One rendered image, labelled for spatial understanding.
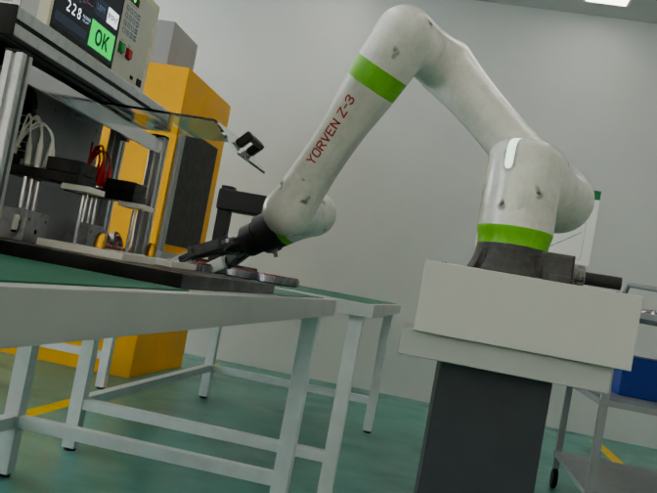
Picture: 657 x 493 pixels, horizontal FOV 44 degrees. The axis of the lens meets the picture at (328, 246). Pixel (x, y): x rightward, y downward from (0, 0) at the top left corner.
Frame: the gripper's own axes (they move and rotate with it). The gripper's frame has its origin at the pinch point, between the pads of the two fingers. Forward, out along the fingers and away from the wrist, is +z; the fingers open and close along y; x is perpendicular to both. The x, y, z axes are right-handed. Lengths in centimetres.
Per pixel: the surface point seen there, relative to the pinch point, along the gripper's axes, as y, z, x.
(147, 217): -17.9, -3.5, 8.7
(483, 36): 469, -38, 237
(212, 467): 54, 43, -44
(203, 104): 279, 128, 195
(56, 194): -34.1, 6.3, 15.5
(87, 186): -56, -19, 2
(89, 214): -36.3, -2.6, 6.7
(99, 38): -49, -23, 32
